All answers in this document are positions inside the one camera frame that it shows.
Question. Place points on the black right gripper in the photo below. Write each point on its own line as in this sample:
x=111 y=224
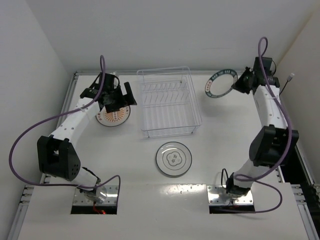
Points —
x=243 y=81

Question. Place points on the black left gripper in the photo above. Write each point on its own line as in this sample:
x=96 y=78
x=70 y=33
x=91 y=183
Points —
x=121 y=99

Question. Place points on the orange sunburst plate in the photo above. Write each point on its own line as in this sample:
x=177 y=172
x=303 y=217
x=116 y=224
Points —
x=113 y=119

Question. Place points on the dark green rimmed plate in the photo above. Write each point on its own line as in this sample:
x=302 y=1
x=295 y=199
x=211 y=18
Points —
x=220 y=83

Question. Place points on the white plate flower outline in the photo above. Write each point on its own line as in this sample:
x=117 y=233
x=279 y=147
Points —
x=173 y=159

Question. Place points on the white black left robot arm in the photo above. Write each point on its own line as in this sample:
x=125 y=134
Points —
x=57 y=154

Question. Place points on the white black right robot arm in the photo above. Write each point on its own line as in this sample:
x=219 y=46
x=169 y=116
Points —
x=274 y=143

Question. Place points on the white wire dish rack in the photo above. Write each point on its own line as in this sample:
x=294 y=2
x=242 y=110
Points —
x=168 y=105

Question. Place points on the black cable white plug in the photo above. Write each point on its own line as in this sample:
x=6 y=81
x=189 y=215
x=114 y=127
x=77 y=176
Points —
x=289 y=78

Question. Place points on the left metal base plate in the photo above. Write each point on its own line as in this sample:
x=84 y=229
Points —
x=106 y=195

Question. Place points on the metal base plate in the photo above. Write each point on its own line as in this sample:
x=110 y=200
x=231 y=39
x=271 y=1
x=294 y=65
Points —
x=217 y=197
x=106 y=195

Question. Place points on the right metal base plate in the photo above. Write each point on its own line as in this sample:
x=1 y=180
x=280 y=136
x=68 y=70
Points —
x=217 y=197

